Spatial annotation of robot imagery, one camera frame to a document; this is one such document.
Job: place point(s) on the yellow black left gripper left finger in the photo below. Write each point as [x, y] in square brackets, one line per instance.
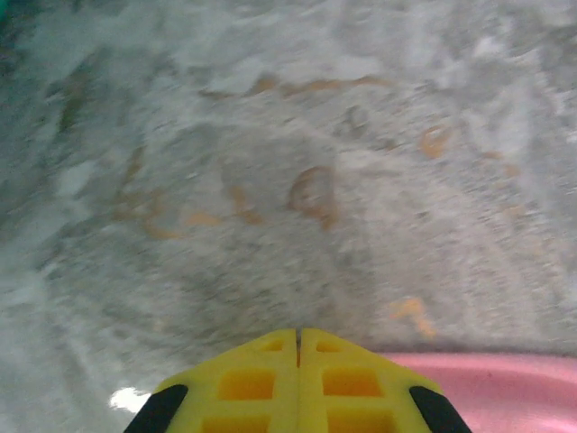
[252, 388]

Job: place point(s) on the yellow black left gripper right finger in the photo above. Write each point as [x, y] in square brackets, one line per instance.
[351, 388]

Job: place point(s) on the pink t-shirt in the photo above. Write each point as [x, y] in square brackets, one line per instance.
[505, 392]

